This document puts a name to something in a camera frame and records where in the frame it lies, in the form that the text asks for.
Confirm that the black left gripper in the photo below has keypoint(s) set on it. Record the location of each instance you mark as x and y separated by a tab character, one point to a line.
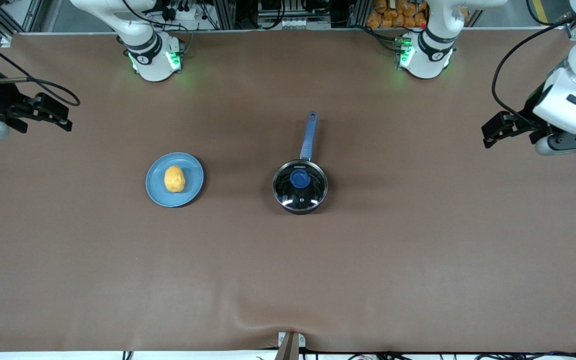
534	109

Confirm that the yellow potato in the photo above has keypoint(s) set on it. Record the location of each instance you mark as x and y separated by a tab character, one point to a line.
174	179

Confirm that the glass lid with blue knob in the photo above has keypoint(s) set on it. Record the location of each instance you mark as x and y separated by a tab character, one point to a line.
313	196

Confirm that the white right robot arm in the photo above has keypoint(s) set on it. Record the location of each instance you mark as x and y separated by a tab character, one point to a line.
150	65

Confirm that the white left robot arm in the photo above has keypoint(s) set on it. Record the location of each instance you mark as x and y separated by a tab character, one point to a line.
430	55

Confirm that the bag of orange goods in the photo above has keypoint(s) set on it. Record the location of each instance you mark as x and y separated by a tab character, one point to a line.
393	12

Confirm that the blue round plate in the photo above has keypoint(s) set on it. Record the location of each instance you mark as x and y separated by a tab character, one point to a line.
192	190

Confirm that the white power strip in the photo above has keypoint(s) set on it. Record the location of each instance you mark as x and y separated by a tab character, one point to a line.
183	12

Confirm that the brown table mat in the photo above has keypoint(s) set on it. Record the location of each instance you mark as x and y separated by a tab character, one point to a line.
288	275

